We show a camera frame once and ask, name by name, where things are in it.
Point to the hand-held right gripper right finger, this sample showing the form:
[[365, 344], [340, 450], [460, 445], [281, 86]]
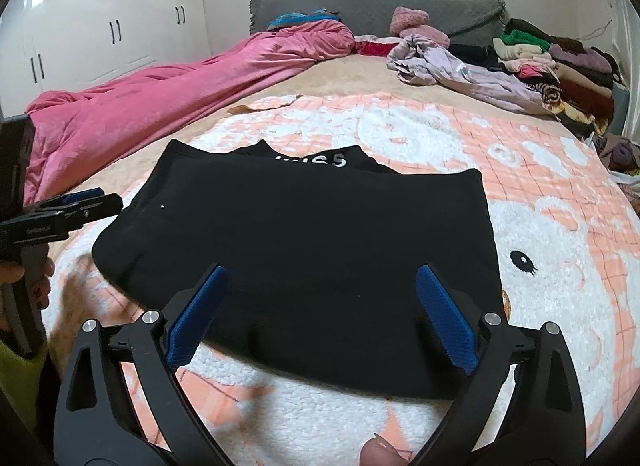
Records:
[[447, 318]]

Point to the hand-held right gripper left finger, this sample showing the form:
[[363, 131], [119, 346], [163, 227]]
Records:
[[197, 313]]

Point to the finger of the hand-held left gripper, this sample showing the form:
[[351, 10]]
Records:
[[100, 208], [82, 195]]

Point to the black long-sleeve sweater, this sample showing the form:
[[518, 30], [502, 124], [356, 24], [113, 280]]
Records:
[[300, 246]]

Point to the bag of clothes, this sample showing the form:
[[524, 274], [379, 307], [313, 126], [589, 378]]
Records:
[[622, 153]]

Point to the pile of folded clothes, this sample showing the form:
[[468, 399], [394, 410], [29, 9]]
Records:
[[565, 75]]

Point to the person's left hand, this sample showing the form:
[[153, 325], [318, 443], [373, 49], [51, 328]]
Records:
[[45, 286]]

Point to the person's right hand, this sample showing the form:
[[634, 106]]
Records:
[[382, 453]]

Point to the pink quilt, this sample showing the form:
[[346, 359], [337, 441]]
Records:
[[150, 105]]

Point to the pink checked printed blanket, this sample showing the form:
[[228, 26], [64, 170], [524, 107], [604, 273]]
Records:
[[550, 246]]

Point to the white wardrobe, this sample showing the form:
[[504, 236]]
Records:
[[100, 10]]

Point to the lilac garment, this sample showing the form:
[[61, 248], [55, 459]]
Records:
[[475, 78]]

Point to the beige bed sheet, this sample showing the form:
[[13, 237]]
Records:
[[325, 75]]

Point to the black crumpled garment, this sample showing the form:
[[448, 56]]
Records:
[[475, 55]]

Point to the blue cloth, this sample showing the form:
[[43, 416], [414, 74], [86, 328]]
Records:
[[300, 18]]

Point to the red cloth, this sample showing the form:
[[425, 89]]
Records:
[[375, 48]]

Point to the pink knit garment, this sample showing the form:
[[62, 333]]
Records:
[[430, 35]]

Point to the pink fluffy garment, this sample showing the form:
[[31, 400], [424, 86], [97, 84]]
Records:
[[410, 19]]

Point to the grey headboard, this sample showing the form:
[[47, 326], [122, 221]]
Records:
[[370, 5]]

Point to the white satin curtain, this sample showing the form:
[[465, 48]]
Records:
[[620, 35]]

